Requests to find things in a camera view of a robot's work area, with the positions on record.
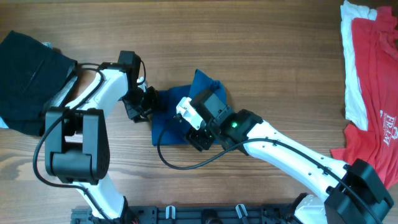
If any blue t-shirt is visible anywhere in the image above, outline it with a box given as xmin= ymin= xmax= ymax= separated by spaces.
xmin=152 ymin=69 xmax=227 ymax=146

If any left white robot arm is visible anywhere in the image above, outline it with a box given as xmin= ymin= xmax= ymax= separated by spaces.
xmin=34 ymin=59 xmax=158 ymax=223

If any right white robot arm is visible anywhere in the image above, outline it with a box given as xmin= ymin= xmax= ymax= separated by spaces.
xmin=177 ymin=106 xmax=394 ymax=223

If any grey folded garment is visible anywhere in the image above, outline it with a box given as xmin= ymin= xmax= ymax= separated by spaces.
xmin=40 ymin=75 xmax=78 ymax=118

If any black folded garment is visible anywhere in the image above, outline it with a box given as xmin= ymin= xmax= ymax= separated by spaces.
xmin=1 ymin=30 xmax=77 ymax=136

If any white garment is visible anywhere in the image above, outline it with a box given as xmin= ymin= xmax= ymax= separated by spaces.
xmin=340 ymin=1 xmax=377 ymax=131

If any red t-shirt with print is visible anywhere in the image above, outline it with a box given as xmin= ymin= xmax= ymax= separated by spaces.
xmin=331 ymin=6 xmax=397 ymax=188

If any right black cable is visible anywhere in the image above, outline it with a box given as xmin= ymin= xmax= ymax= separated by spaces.
xmin=156 ymin=116 xmax=385 ymax=224

